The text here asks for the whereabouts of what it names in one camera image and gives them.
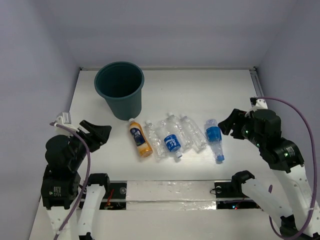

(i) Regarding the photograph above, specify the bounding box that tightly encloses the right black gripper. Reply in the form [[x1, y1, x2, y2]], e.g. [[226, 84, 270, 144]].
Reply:
[[217, 107, 265, 147]]

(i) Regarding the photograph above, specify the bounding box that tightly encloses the clear ribbed bottle white cap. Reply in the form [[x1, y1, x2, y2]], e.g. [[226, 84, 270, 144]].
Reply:
[[180, 114, 207, 153]]

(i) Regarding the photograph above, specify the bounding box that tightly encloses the orange juice bottle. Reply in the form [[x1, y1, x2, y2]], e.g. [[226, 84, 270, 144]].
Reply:
[[128, 118, 153, 158]]

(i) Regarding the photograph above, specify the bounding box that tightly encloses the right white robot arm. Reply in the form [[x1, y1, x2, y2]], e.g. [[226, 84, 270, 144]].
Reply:
[[218, 108, 320, 240]]

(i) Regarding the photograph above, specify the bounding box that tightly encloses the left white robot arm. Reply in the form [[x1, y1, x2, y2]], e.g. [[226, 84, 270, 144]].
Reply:
[[41, 116, 112, 240]]

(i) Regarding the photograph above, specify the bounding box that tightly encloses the dark green plastic bin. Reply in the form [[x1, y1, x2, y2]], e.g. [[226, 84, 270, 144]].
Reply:
[[94, 61, 145, 121]]

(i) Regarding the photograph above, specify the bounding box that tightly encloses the clear crushed bottle white cap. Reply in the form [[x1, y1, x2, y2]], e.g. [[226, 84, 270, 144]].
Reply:
[[167, 112, 193, 152]]

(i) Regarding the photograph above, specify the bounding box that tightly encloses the blue label bottle white cap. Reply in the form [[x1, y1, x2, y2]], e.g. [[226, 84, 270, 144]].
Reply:
[[159, 120, 183, 159]]

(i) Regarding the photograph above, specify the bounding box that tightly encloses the silver foil strip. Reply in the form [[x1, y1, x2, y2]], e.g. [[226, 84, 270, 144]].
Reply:
[[125, 180, 217, 211]]

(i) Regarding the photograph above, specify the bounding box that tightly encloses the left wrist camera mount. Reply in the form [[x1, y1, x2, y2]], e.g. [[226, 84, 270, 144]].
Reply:
[[53, 112, 78, 132]]

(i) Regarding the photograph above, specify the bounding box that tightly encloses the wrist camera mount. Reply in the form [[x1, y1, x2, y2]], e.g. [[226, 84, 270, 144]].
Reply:
[[53, 112, 78, 132], [245, 97, 268, 117]]

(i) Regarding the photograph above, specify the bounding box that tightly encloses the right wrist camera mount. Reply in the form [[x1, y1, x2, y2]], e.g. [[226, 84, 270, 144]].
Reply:
[[245, 97, 268, 117]]

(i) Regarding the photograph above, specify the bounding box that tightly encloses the aluminium rail right edge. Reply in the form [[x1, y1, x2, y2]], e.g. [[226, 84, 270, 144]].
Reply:
[[249, 67, 264, 97]]

